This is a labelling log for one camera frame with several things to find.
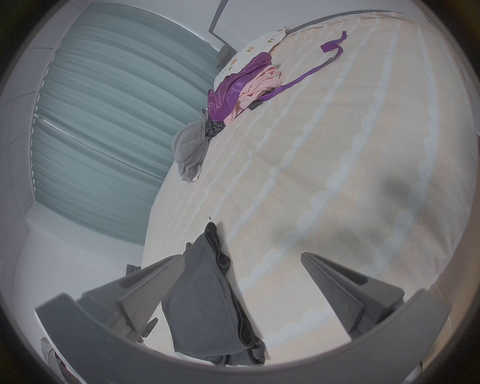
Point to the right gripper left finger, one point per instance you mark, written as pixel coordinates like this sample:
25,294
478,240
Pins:
142,296

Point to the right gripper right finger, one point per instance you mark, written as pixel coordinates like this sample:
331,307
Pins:
345,296

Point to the black T-shirt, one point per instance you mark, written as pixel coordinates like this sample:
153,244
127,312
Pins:
202,300

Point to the black chest of drawers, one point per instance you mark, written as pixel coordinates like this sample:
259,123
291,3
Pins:
131,270

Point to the blue-green curtain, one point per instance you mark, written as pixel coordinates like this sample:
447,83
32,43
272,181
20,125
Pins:
131,82
93,187

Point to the grey garment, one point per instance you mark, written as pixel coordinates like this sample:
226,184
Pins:
187,146

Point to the black patterned garment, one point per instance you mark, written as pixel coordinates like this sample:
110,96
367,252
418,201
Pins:
214,127

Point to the purple garment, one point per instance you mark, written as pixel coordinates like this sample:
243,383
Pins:
232,90

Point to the pink garment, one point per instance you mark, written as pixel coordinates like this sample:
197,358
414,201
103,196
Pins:
258,80

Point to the grey bedside table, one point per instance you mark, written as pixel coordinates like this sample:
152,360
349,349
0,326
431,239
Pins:
225,56

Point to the white printed pillow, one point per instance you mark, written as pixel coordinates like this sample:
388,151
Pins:
247,52

